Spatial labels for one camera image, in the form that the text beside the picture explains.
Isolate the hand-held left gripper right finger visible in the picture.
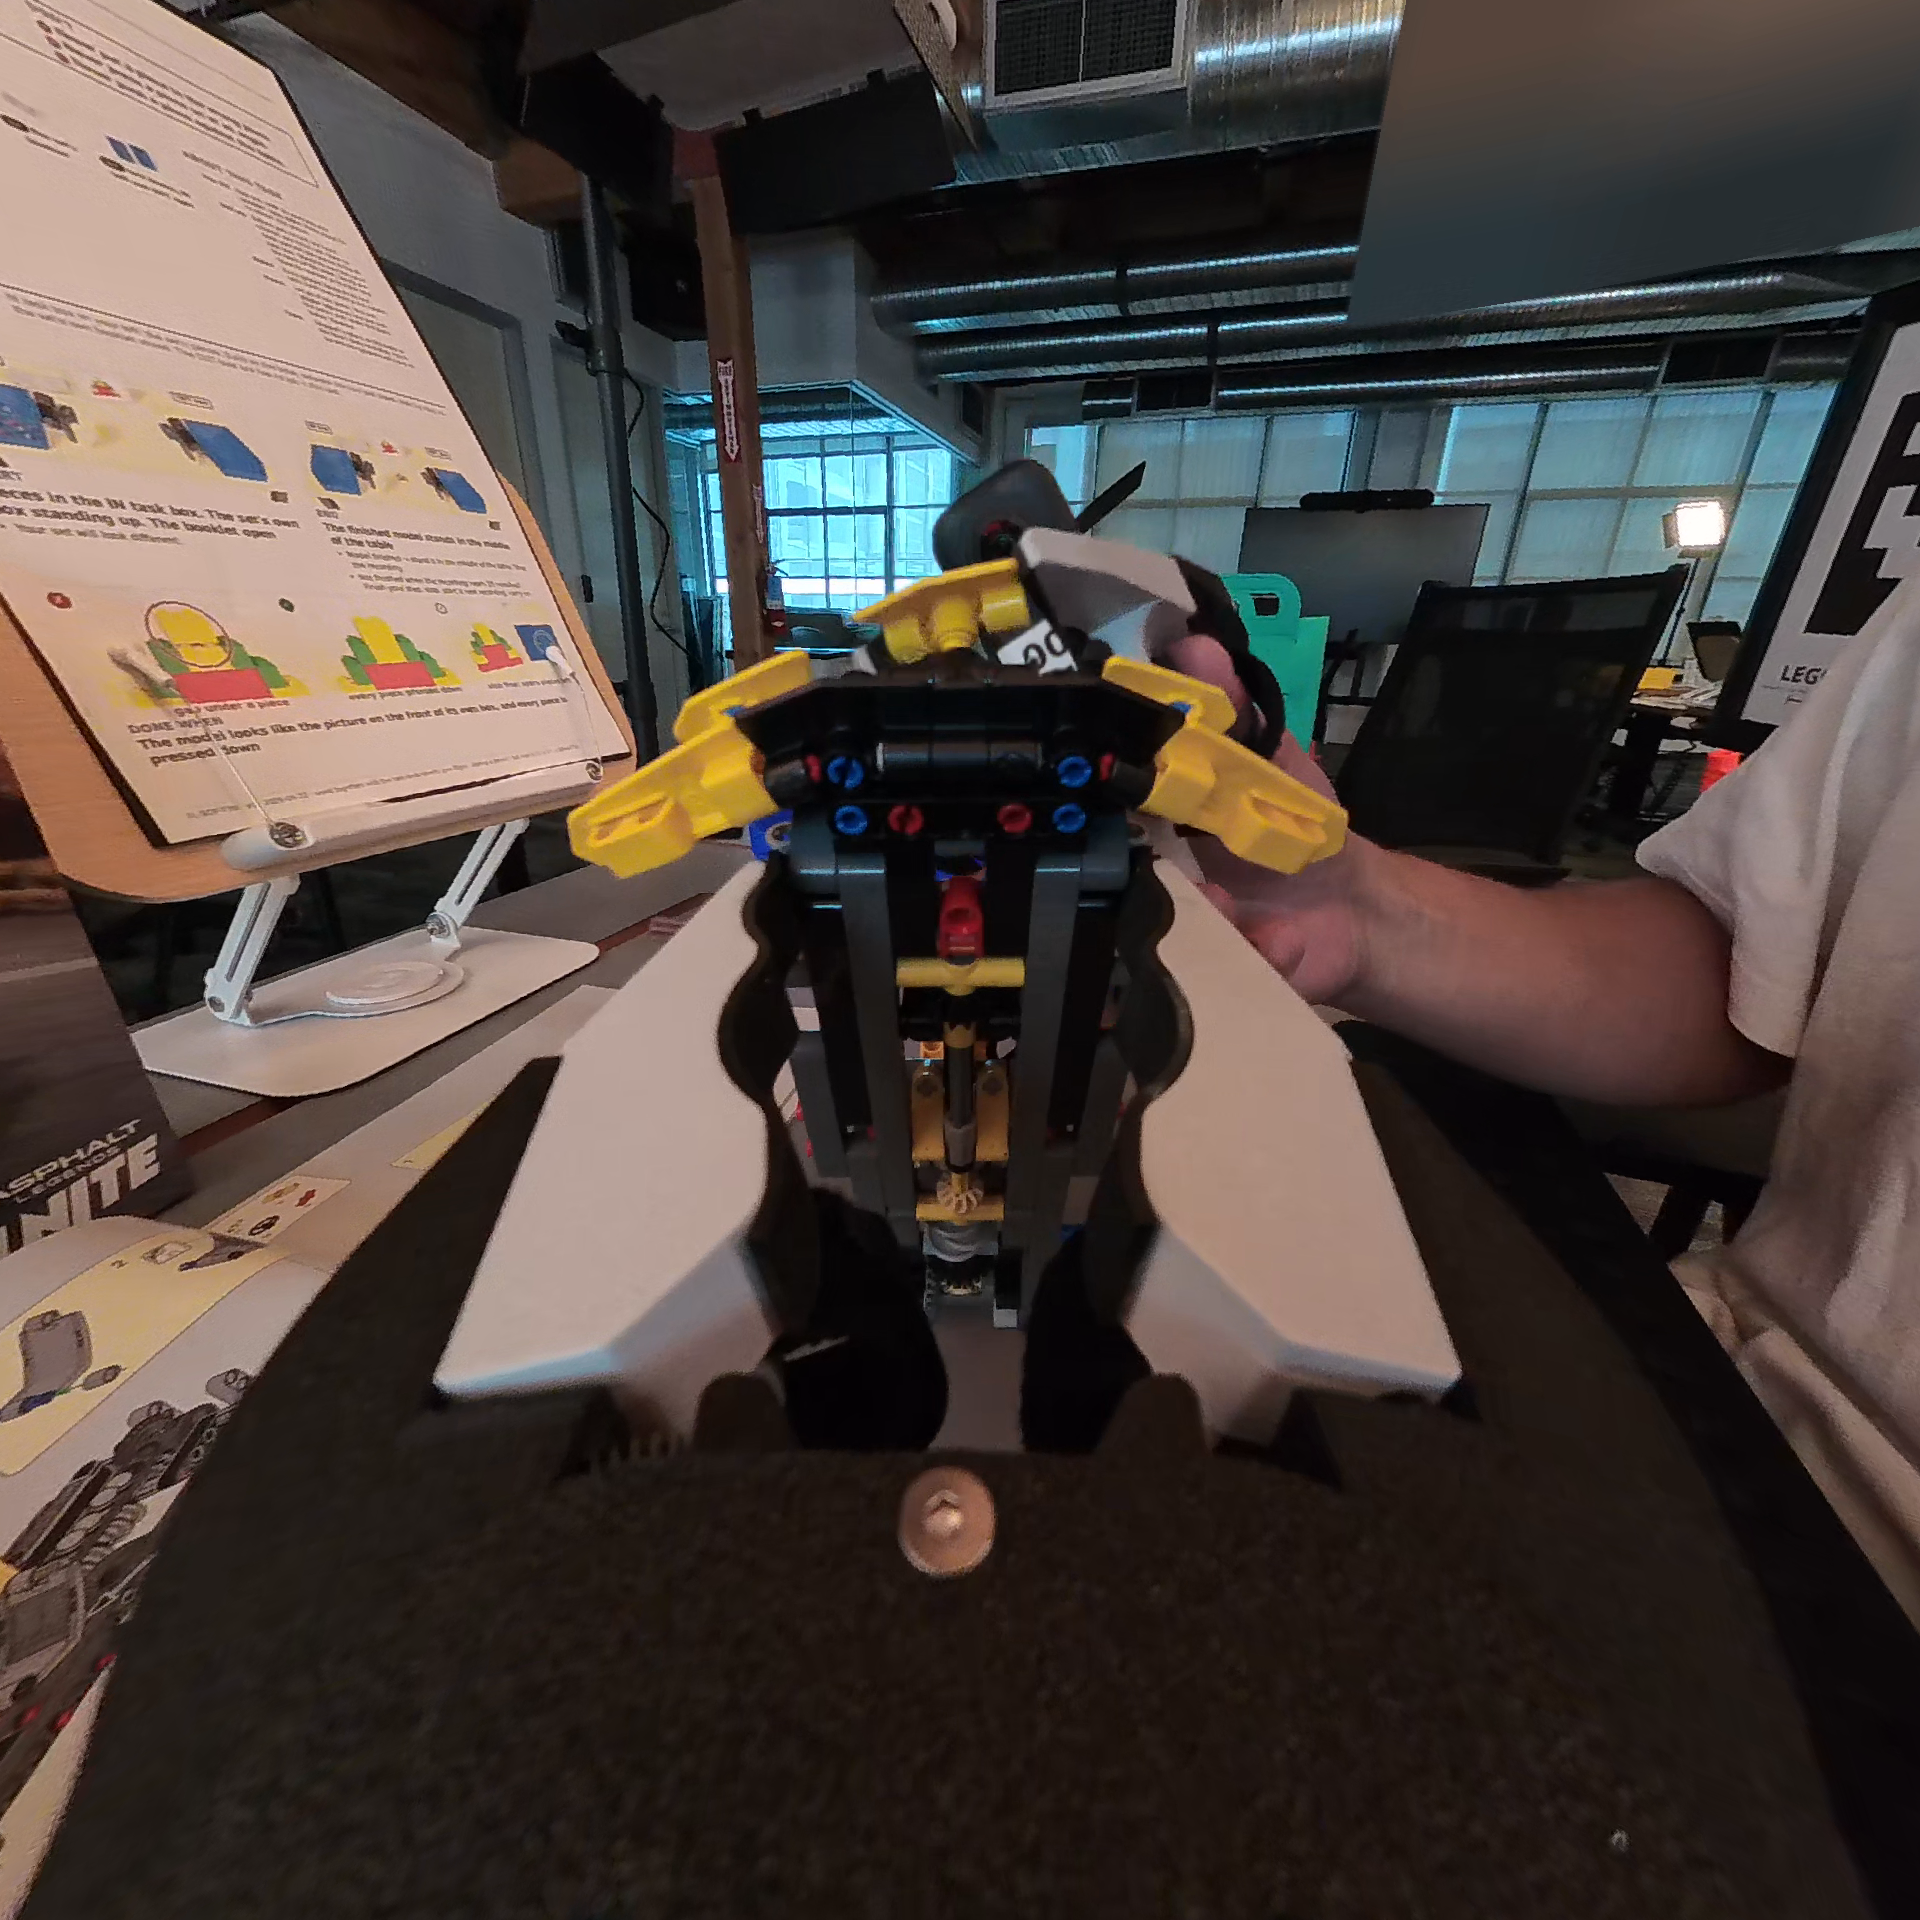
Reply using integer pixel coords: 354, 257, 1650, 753
1113, 860, 1465, 1450

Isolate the printed instruction sheet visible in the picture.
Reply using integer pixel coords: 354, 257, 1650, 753
0, 0, 632, 852

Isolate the white printed sign board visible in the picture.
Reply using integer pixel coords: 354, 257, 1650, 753
1711, 281, 1920, 753

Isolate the black metal pole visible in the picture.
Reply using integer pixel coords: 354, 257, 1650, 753
577, 175, 662, 770

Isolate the person's right hand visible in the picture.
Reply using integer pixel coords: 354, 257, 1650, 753
1170, 629, 1391, 1009

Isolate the wooden document stand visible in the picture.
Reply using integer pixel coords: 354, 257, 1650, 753
0, 0, 640, 1101

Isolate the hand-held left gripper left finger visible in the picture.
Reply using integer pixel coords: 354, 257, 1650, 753
433, 863, 824, 1430

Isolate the yellow car lego box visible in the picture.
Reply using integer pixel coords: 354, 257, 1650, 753
0, 902, 197, 1265

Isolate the person's right forearm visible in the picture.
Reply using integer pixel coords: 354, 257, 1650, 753
1349, 834, 1795, 1114

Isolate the wooden post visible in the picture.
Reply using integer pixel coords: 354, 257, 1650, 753
678, 128, 776, 678

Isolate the black office chair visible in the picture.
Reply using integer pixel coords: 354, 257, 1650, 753
1331, 567, 1696, 891

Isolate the wall mounted screen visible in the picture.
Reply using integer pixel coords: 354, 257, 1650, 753
1236, 502, 1492, 649

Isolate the lego instruction booklet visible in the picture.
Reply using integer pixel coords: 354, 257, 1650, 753
0, 984, 601, 1852

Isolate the lego car chassis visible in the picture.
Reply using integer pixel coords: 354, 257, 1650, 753
568, 590, 1351, 1334

